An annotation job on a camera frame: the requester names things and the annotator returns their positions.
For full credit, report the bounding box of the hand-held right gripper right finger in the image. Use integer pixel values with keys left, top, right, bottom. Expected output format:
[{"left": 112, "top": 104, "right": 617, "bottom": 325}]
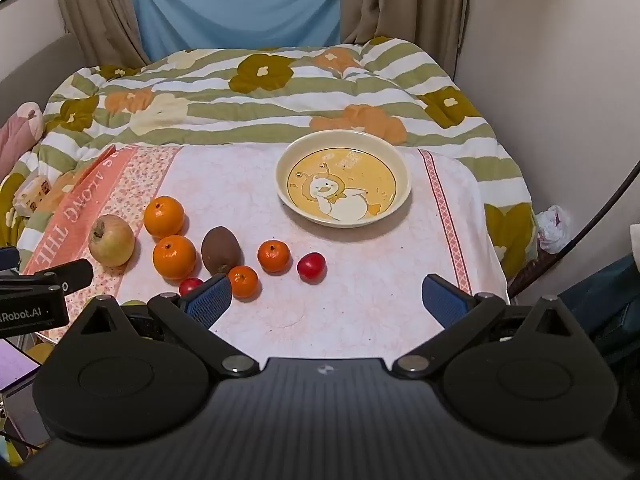
[{"left": 392, "top": 273, "right": 596, "bottom": 377}]

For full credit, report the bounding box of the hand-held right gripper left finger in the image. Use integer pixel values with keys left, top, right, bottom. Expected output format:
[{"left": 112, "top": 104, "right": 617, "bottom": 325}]
[{"left": 60, "top": 273, "right": 261, "bottom": 377}]

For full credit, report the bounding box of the small mandarin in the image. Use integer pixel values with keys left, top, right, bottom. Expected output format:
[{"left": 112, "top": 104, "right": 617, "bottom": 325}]
[
  {"left": 227, "top": 265, "right": 260, "bottom": 300},
  {"left": 257, "top": 239, "right": 291, "bottom": 274}
]

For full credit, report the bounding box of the yellowish apple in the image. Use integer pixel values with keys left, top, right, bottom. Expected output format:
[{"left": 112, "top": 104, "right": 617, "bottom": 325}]
[{"left": 88, "top": 214, "right": 136, "bottom": 268}]

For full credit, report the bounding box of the large orange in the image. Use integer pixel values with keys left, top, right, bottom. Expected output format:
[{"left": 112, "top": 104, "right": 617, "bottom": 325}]
[
  {"left": 143, "top": 196, "right": 185, "bottom": 239},
  {"left": 152, "top": 235, "right": 197, "bottom": 280}
]

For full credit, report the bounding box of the cream duck print plate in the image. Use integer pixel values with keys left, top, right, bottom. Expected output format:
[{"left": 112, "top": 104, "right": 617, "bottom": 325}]
[{"left": 276, "top": 130, "right": 412, "bottom": 229}]

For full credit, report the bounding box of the brown kiwi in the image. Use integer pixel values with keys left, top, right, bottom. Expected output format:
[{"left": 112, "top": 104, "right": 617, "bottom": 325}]
[{"left": 201, "top": 226, "right": 241, "bottom": 276}]

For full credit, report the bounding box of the purple screen device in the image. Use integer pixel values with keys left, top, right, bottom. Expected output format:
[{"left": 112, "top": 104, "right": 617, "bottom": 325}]
[{"left": 0, "top": 337, "right": 42, "bottom": 394}]

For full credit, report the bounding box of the pink floral blanket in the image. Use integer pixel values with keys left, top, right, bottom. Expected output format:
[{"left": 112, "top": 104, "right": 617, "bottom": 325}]
[{"left": 20, "top": 143, "right": 512, "bottom": 347}]

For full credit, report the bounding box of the pink plush toy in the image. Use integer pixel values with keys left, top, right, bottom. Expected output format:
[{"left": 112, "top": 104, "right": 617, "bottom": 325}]
[{"left": 0, "top": 102, "right": 44, "bottom": 177}]

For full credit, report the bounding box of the white plastic bag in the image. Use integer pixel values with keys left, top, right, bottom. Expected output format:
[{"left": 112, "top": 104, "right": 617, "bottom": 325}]
[{"left": 535, "top": 204, "right": 571, "bottom": 255}]

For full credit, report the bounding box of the dark blue bag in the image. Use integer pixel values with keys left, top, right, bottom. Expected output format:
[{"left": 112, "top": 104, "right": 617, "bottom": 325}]
[{"left": 556, "top": 254, "right": 640, "bottom": 357}]

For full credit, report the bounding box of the grey upholstered headboard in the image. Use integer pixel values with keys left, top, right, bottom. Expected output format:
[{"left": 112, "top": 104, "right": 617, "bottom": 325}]
[{"left": 0, "top": 33, "right": 84, "bottom": 111}]

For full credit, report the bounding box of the green striped floral quilt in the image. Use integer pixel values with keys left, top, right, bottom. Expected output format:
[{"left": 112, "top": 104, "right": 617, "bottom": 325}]
[{"left": 0, "top": 35, "right": 540, "bottom": 283}]

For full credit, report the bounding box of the beige curtain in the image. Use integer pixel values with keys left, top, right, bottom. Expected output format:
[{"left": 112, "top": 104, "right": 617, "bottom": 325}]
[
  {"left": 338, "top": 0, "right": 472, "bottom": 81},
  {"left": 50, "top": 0, "right": 151, "bottom": 69}
]

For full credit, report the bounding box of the blue hanging cloth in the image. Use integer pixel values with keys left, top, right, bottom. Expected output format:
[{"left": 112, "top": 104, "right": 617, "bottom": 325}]
[{"left": 126, "top": 0, "right": 344, "bottom": 63}]

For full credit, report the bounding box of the black cable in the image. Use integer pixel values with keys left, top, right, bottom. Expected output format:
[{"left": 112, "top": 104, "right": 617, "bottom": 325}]
[{"left": 505, "top": 159, "right": 640, "bottom": 307}]

